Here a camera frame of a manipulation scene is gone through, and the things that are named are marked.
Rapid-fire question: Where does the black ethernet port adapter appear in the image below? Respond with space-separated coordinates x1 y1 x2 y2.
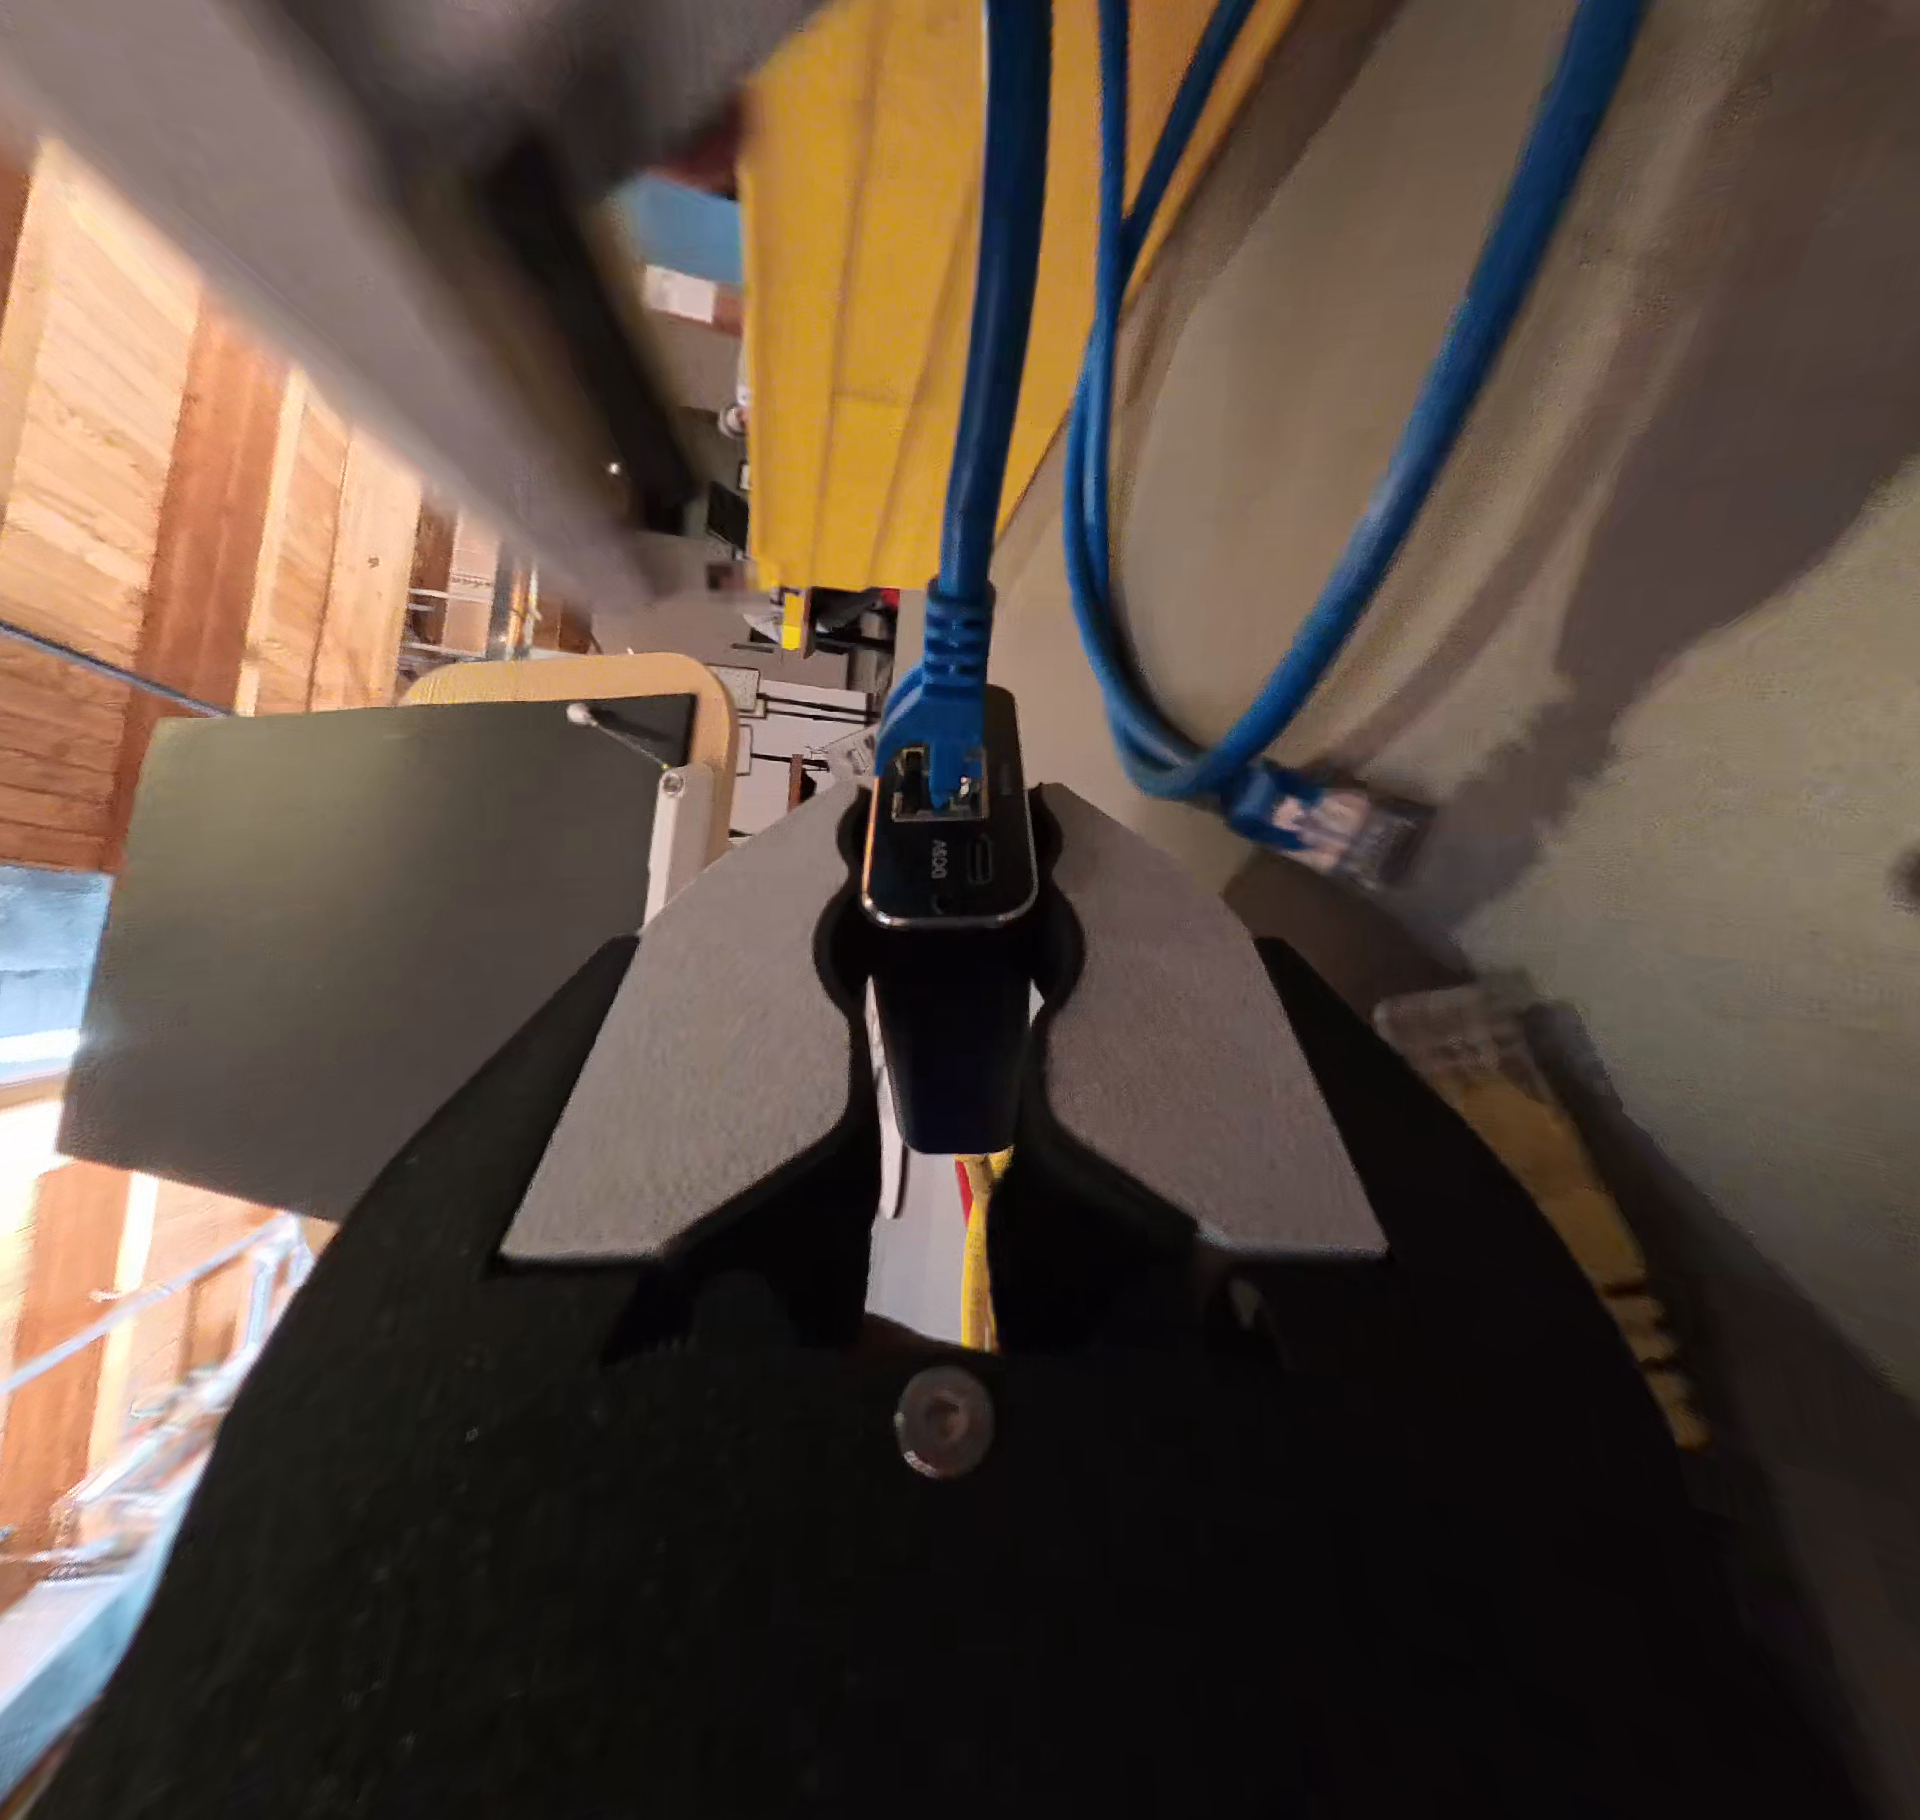
857 689 1044 1153

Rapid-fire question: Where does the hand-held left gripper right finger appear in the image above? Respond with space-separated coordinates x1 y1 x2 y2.
997 782 1391 1349

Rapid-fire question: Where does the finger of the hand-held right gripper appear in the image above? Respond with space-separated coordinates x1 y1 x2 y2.
224 0 911 191
0 0 697 611

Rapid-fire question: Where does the yellow ethernet cable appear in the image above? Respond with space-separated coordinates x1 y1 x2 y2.
958 987 1712 1453

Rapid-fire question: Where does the yellow plastic bin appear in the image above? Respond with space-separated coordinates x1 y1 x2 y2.
742 0 1330 591

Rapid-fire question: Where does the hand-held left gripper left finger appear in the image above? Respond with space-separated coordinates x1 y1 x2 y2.
500 785 879 1349

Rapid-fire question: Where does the blue ethernet cable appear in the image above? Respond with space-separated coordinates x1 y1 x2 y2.
875 0 1682 896

